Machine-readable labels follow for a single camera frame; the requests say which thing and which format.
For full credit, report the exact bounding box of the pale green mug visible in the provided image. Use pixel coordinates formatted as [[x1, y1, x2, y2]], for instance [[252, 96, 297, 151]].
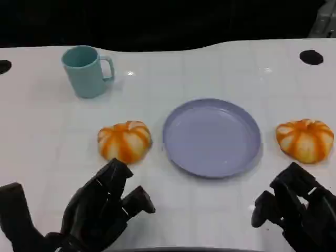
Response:
[[61, 45, 116, 99]]

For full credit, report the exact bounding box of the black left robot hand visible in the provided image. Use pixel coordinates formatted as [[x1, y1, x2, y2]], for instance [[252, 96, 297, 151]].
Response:
[[0, 157, 156, 252]]

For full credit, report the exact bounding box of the orange and white bread roll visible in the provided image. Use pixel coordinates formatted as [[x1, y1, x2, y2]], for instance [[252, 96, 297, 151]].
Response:
[[275, 118, 334, 165], [97, 120, 153, 165]]

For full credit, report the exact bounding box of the black table cable hole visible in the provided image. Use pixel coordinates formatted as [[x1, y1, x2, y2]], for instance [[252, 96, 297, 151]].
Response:
[[0, 59, 13, 75], [299, 49, 324, 66]]

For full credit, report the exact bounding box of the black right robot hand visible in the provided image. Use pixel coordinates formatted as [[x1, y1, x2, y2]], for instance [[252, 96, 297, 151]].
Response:
[[251, 162, 336, 252]]

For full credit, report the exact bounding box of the lilac plate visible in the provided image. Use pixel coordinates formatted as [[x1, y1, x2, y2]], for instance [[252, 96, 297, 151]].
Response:
[[162, 98, 263, 180]]

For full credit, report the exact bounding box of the grey metal frame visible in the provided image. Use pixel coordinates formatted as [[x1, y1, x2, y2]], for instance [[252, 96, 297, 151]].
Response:
[[308, 0, 336, 39]]

